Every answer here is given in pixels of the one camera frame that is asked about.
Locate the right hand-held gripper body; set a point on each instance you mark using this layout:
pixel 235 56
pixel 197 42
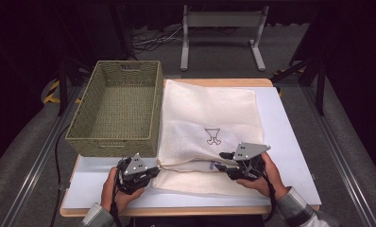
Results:
pixel 249 159

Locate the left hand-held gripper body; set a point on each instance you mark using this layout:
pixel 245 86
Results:
pixel 132 173

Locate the cream mesh laundry bag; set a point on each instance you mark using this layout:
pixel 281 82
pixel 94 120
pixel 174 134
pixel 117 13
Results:
pixel 205 107

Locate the green woven basket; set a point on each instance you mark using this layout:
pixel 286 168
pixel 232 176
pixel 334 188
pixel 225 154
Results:
pixel 120 110

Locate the person's left hand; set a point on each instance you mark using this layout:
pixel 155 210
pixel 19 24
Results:
pixel 116 197

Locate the person's right hand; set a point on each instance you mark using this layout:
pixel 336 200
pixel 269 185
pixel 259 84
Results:
pixel 268 181

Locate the white table board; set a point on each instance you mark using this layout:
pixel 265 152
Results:
pixel 287 132

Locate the black metal stand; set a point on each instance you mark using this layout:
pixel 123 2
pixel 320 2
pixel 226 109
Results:
pixel 318 82
pixel 63 85

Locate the grey metal stand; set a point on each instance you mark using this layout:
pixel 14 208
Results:
pixel 224 22

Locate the metal floor rail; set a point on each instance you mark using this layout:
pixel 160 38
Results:
pixel 35 170
pixel 340 151

